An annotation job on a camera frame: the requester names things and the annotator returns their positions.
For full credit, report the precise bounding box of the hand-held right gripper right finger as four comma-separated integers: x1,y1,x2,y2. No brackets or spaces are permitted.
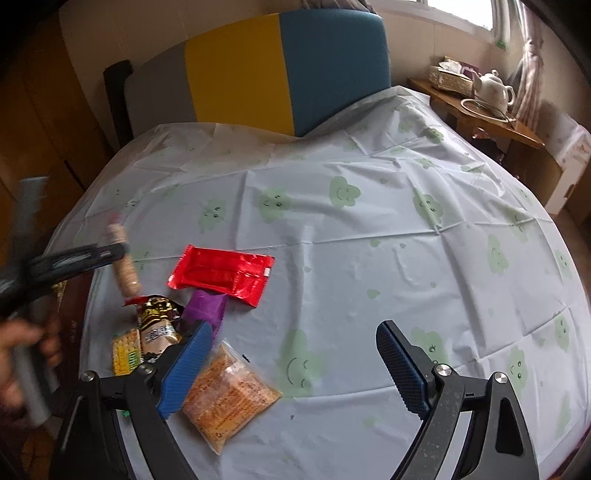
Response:
376,320,539,480

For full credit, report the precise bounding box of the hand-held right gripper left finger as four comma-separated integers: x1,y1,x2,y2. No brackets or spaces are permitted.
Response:
55,320,214,480

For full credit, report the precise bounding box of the purple snack packet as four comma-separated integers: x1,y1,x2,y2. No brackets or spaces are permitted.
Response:
180,290,228,340

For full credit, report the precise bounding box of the large red snack packet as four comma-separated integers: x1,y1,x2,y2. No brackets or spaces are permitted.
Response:
167,244,275,309

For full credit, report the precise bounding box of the beige tissue box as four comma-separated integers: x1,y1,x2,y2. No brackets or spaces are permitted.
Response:
428,58,481,90

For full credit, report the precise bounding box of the wooden wardrobe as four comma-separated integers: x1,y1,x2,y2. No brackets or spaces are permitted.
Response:
0,14,116,232

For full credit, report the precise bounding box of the window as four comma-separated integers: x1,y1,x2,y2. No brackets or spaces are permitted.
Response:
418,0,504,33

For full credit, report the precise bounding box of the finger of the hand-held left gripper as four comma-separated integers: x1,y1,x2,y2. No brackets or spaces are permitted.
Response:
28,244,131,284

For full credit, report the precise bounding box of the floral curtain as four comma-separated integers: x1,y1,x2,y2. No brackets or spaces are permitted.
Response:
300,0,375,12
508,0,550,121

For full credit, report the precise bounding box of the wooden nightstand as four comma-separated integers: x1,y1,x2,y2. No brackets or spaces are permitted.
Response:
409,78,546,153

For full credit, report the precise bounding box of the white teapot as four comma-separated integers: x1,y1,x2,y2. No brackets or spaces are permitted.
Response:
473,69,515,109

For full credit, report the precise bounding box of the brown chocolate snack packet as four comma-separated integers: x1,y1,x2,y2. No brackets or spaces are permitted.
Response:
124,295,185,365

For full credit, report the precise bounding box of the round glass tray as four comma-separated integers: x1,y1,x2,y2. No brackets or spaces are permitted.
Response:
459,98,515,123

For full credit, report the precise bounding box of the orange cracker bag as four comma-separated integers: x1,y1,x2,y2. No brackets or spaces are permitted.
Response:
181,340,283,455

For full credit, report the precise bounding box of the person's left hand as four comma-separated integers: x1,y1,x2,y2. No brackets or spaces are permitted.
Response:
0,318,64,409

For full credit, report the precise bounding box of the round cracker roll packet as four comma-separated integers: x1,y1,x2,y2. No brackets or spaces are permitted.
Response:
105,222,141,298

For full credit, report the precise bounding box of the cardboard box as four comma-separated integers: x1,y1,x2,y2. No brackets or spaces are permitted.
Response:
508,111,591,217

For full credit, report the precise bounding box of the white green-printed tablecloth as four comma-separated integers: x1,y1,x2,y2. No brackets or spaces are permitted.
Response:
46,85,591,480

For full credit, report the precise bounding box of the yellow green cracker packet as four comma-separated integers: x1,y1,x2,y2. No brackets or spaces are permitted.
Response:
112,328,143,376

